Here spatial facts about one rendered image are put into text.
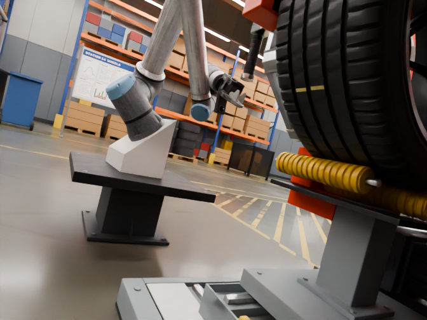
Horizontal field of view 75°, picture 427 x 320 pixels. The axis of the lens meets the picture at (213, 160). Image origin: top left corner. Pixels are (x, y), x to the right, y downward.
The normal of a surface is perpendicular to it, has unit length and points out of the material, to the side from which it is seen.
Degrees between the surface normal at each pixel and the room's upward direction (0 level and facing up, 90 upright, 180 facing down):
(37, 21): 90
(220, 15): 90
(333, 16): 106
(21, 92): 90
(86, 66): 90
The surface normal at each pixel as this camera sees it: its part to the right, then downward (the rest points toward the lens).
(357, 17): -0.88, 0.11
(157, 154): 0.54, 0.17
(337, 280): -0.84, -0.20
